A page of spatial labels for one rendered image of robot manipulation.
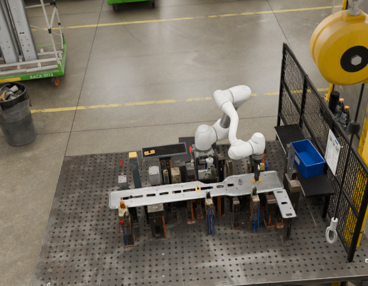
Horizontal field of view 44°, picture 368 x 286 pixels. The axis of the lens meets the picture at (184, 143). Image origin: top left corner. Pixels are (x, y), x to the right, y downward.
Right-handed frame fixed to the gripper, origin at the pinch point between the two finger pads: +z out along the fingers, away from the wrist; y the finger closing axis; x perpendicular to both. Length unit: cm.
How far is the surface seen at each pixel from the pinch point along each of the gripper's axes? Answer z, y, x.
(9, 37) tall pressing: 30, -398, -276
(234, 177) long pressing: 5.5, -7.4, -16.0
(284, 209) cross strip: 5.9, 33.0, 13.5
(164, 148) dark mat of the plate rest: -11, -35, -70
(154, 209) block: 3, 18, -83
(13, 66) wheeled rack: 73, -388, -281
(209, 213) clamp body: 11.8, 21.8, -41.7
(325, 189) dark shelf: 3, 21, 49
